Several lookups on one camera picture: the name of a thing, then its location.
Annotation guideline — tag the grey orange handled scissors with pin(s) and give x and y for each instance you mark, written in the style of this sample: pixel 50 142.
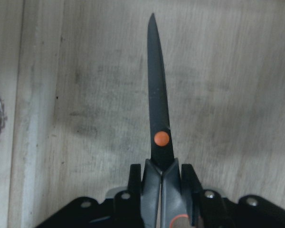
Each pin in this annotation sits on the grey orange handled scissors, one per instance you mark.
pixel 161 199

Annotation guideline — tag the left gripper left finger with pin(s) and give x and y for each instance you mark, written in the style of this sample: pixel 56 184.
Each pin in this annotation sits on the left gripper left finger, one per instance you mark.
pixel 134 188

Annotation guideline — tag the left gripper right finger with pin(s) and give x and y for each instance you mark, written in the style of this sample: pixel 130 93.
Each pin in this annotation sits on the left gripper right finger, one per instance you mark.
pixel 190 189

